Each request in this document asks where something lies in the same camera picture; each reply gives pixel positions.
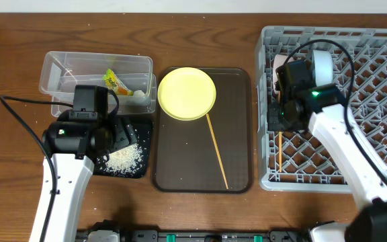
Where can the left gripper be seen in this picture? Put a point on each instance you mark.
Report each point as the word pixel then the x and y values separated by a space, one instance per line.
pixel 126 133

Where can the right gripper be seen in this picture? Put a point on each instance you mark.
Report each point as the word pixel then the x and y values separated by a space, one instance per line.
pixel 273 120

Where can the leftover cooked rice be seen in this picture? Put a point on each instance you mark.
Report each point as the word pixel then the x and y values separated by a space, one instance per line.
pixel 128 162

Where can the light blue bowl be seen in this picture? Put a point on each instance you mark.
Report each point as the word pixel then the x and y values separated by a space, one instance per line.
pixel 322 67

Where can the white tissue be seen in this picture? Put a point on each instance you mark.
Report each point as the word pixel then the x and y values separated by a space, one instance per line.
pixel 139 94

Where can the green snack wrapper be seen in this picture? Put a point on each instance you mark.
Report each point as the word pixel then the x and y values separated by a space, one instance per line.
pixel 115 84

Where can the yellow plate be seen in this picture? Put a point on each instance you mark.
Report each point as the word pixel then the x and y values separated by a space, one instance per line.
pixel 186 93

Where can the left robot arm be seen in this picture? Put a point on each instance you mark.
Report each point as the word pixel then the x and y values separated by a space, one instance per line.
pixel 59 207

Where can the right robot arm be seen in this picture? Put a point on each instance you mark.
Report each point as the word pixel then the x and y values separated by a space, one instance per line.
pixel 331 122

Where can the black waste tray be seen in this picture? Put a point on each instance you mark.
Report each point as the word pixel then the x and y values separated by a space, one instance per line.
pixel 83 144

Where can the grey plastic dishwasher rack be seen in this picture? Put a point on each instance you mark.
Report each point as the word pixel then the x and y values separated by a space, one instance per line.
pixel 359 68

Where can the lower clear plastic bin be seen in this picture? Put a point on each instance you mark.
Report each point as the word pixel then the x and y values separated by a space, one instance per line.
pixel 128 105

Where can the clear plastic bin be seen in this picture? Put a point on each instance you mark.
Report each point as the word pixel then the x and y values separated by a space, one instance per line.
pixel 61 64
pixel 128 105

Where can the upper clear plastic bin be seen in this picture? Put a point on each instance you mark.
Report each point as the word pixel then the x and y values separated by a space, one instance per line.
pixel 61 64

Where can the dark brown serving tray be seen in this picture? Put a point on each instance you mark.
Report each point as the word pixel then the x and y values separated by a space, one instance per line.
pixel 185 158

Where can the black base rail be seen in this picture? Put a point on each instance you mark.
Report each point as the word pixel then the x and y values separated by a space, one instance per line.
pixel 108 230

